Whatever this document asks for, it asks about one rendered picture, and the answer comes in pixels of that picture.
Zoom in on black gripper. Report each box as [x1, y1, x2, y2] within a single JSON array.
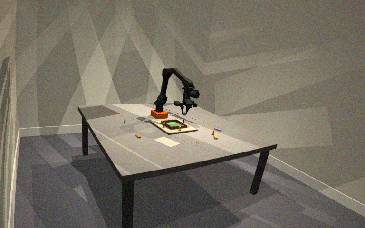
[[174, 96, 197, 114]]

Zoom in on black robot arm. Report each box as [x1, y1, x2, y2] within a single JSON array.
[[154, 68, 200, 113]]

